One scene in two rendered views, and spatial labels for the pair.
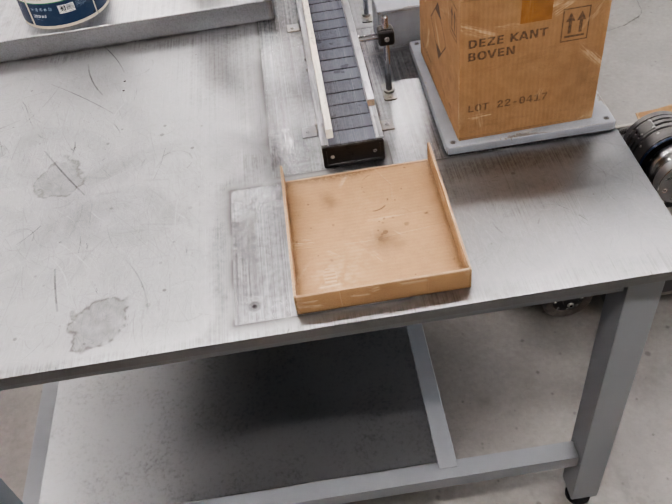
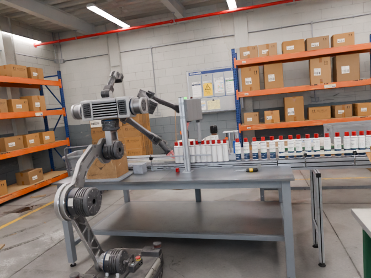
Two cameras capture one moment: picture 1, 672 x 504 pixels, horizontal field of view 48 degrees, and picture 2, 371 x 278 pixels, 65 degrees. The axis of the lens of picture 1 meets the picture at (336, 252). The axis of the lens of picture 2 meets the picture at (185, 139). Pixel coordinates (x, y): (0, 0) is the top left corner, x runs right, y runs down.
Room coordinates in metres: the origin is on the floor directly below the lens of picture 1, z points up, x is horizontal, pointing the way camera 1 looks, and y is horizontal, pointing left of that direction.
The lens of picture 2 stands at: (2.64, -2.67, 1.41)
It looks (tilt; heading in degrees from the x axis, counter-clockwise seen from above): 6 degrees down; 107
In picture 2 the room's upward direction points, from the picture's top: 5 degrees counter-clockwise
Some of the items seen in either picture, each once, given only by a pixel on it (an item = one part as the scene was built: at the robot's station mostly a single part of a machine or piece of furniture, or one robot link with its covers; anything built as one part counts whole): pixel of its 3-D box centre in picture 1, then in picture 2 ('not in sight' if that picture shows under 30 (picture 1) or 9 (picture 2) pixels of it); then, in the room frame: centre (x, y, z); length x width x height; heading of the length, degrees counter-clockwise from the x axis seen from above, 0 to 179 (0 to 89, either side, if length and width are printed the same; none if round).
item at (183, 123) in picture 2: not in sight; (184, 134); (1.90, -0.19, 1.16); 0.04 x 0.04 x 0.67; 0
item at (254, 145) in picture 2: not in sight; (254, 148); (2.50, -0.04, 0.98); 0.05 x 0.05 x 0.20
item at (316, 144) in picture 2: not in sight; (316, 145); (3.00, -0.04, 0.98); 0.05 x 0.05 x 0.20
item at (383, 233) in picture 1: (368, 222); not in sight; (0.86, -0.06, 0.85); 0.30 x 0.26 x 0.04; 0
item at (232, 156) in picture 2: not in sight; (231, 145); (2.28, 0.05, 1.01); 0.14 x 0.13 x 0.26; 0
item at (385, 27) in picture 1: (375, 57); not in sight; (1.23, -0.13, 0.91); 0.07 x 0.03 x 0.16; 90
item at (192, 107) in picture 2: not in sight; (191, 110); (1.97, -0.13, 1.38); 0.17 x 0.10 x 0.19; 56
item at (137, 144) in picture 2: not in sight; (123, 144); (-0.54, 3.15, 0.70); 1.20 x 0.82 x 1.39; 7
